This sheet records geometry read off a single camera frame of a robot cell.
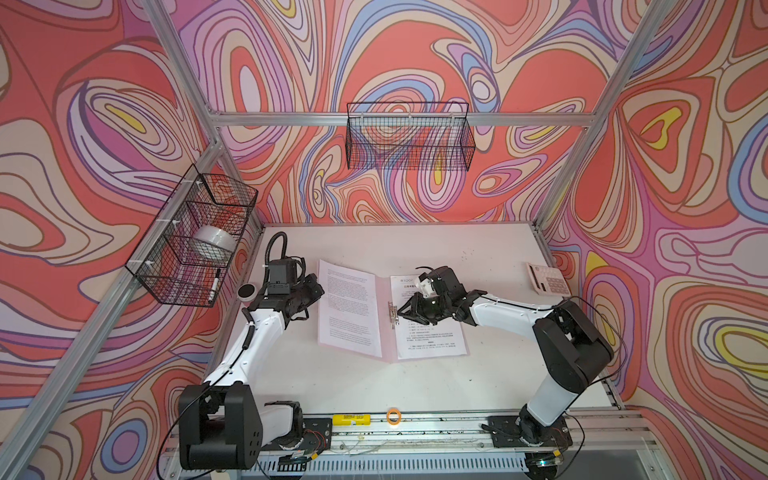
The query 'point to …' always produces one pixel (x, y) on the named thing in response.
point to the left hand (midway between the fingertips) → (325, 283)
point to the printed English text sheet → (348, 311)
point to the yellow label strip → (351, 419)
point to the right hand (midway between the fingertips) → (402, 320)
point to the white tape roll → (213, 235)
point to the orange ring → (393, 410)
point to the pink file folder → (388, 342)
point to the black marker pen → (215, 286)
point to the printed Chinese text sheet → (418, 340)
